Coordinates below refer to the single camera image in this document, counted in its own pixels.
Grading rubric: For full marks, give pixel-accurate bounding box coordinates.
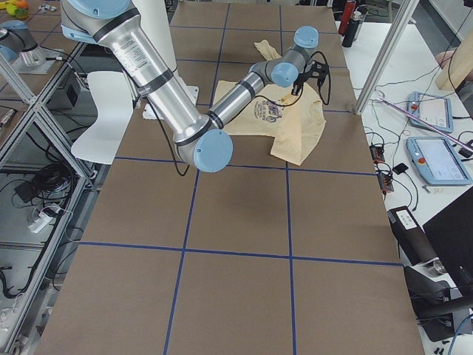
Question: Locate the upper blue teach pendant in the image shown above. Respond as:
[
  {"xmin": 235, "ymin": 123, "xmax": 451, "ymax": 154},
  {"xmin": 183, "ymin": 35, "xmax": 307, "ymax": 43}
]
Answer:
[{"xmin": 406, "ymin": 91, "xmax": 454, "ymax": 133}]

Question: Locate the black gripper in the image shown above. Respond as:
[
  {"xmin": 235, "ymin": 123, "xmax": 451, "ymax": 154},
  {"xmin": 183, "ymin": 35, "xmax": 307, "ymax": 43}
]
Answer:
[{"xmin": 291, "ymin": 61, "xmax": 328, "ymax": 95}]

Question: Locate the cream long-sleeve printed shirt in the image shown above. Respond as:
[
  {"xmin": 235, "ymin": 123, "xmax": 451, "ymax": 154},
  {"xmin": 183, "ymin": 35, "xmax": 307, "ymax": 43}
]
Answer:
[{"xmin": 209, "ymin": 35, "xmax": 326, "ymax": 165}]

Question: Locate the white power strip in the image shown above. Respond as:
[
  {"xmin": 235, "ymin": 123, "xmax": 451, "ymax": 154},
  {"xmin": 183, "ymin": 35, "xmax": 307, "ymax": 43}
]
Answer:
[{"xmin": 29, "ymin": 208, "xmax": 59, "ymax": 234}]

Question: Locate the black water bottle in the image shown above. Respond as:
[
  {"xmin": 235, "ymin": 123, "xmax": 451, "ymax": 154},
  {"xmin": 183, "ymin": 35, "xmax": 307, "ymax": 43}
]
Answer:
[{"xmin": 341, "ymin": 10, "xmax": 362, "ymax": 47}]

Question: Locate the reacher grabber stick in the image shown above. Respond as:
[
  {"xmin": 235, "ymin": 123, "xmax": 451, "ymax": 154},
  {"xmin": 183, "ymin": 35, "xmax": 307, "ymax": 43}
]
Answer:
[{"xmin": 378, "ymin": 97, "xmax": 472, "ymax": 152}]

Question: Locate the black monitor stand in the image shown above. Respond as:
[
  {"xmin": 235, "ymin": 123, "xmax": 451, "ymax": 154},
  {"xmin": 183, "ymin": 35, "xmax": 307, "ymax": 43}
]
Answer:
[{"xmin": 387, "ymin": 189, "xmax": 472, "ymax": 342}]

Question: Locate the red water bottle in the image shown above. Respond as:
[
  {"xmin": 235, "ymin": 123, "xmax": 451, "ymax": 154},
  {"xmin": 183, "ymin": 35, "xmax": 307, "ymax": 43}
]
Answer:
[{"xmin": 338, "ymin": 0, "xmax": 356, "ymax": 36}]

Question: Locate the lower blue teach pendant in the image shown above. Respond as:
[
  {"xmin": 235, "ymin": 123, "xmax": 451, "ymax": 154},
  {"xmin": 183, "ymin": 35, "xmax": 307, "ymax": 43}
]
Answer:
[{"xmin": 406, "ymin": 137, "xmax": 472, "ymax": 186}]

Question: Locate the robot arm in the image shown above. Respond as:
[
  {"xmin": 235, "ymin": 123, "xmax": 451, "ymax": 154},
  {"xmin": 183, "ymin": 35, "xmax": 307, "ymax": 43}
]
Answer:
[{"xmin": 61, "ymin": 1, "xmax": 330, "ymax": 172}]

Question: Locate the blue teach pendant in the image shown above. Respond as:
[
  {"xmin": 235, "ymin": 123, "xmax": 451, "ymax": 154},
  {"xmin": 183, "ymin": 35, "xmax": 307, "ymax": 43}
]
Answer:
[
  {"xmin": 406, "ymin": 91, "xmax": 454, "ymax": 133},
  {"xmin": 406, "ymin": 137, "xmax": 472, "ymax": 186}
]

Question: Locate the aluminium frame post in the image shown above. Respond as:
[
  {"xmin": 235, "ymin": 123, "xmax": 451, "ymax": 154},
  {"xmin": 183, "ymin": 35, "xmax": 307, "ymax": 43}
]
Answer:
[{"xmin": 353, "ymin": 0, "xmax": 419, "ymax": 115}]

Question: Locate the white plastic chair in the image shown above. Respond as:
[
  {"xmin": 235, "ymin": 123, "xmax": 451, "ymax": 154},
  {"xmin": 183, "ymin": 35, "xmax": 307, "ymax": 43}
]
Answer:
[{"xmin": 71, "ymin": 71, "xmax": 134, "ymax": 165}]

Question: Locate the grey third robot arm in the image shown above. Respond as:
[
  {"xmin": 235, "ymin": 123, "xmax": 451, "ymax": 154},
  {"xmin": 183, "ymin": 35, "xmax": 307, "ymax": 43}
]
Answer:
[{"xmin": 1, "ymin": 20, "xmax": 52, "ymax": 75}]

